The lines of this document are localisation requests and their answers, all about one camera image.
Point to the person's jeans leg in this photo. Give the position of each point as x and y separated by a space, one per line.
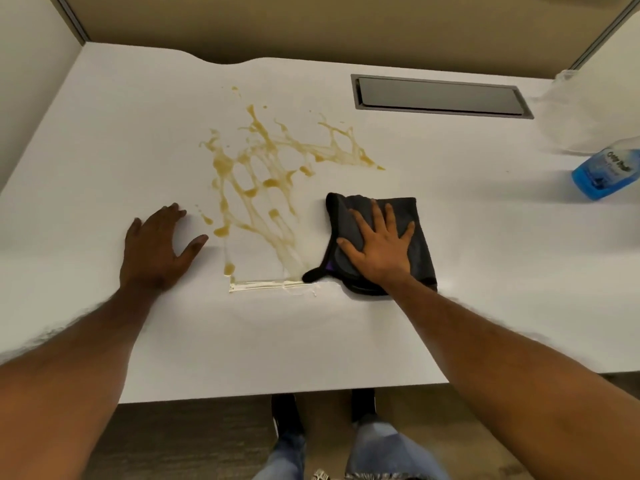
285 459
385 452

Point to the person's left hand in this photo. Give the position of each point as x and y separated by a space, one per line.
147 254

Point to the person's left black shoe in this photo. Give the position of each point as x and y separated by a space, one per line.
286 414

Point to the person's right thumb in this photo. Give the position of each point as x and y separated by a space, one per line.
349 249

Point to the dark grey microfibre cloth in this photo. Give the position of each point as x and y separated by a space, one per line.
424 244

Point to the person's left thumb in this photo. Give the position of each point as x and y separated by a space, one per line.
192 247

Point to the person's right black shoe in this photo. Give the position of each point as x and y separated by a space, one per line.
363 405

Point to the person's right hand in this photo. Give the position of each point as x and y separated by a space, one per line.
382 257

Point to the person's right forearm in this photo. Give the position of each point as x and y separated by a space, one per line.
505 374

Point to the person's left little finger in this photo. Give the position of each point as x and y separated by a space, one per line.
133 229

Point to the person's right jeans leg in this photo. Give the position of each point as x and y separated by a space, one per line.
385 452

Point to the person's right middle finger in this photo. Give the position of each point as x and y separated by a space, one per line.
377 217

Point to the person's left forearm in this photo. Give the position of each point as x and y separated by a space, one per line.
65 374

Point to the person's right little finger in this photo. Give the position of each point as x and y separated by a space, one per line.
407 234

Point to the grey partition frame post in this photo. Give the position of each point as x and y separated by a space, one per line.
605 32
70 17

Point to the person's left jeans leg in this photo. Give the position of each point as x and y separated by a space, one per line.
285 459

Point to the clear plastic bag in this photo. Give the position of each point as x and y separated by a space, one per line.
585 114

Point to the brown liquid spill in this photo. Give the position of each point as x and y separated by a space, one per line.
222 164

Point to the person's black shoe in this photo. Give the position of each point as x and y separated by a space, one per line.
286 414
363 405

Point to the blue cleaner spray bottle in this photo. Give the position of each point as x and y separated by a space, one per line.
600 177

